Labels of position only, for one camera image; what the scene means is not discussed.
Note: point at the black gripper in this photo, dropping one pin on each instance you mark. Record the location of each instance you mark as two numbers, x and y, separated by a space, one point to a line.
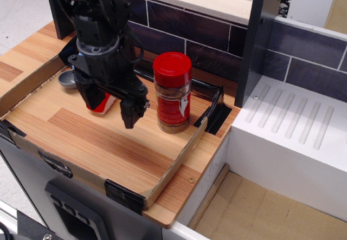
109 68

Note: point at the red-lidded basil spice bottle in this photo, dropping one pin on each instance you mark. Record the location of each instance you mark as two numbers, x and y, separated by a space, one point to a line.
172 79

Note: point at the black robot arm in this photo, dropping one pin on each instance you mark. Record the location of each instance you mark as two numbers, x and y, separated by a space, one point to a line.
99 21

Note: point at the cardboard fence with black tape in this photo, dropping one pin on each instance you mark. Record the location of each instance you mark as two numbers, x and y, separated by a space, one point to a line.
96 148

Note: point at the red and white toy sushi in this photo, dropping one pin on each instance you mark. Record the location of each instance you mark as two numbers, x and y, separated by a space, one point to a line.
105 105

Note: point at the grey and blue measuring spoon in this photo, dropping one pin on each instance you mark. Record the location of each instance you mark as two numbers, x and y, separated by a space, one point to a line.
66 80

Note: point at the grey oven control panel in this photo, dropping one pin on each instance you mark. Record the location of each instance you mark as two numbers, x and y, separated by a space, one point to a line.
80 221

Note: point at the white toy sink drainboard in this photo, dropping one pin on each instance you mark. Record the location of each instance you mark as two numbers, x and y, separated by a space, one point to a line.
292 141

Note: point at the dark grey vertical post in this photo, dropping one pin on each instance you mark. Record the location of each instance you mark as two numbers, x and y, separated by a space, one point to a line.
259 31

